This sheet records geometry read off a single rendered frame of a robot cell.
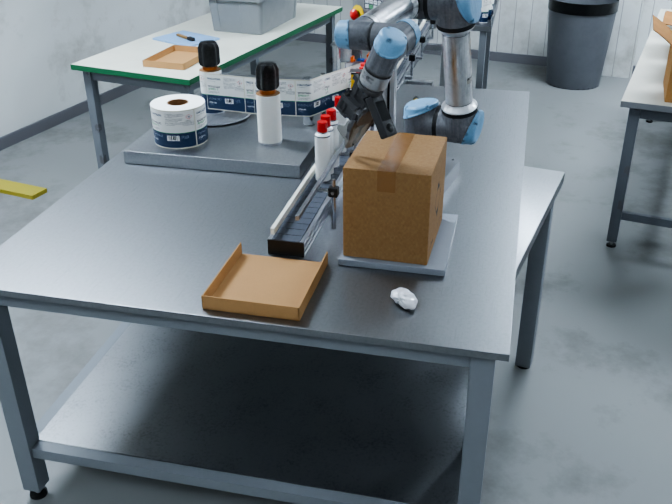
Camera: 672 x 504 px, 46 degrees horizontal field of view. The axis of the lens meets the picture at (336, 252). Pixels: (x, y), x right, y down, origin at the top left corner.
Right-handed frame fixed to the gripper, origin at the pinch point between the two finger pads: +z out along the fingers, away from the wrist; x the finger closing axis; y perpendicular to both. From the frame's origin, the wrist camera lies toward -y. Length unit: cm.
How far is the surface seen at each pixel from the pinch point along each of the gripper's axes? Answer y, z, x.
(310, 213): 3.8, 32.2, -1.5
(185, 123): 72, 56, -10
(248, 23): 194, 130, -164
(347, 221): -13.0, 14.7, 6.9
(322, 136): 23.0, 23.8, -20.9
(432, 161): -18.3, -6.0, -11.8
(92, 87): 198, 154, -64
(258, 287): -11.7, 29.6, 33.6
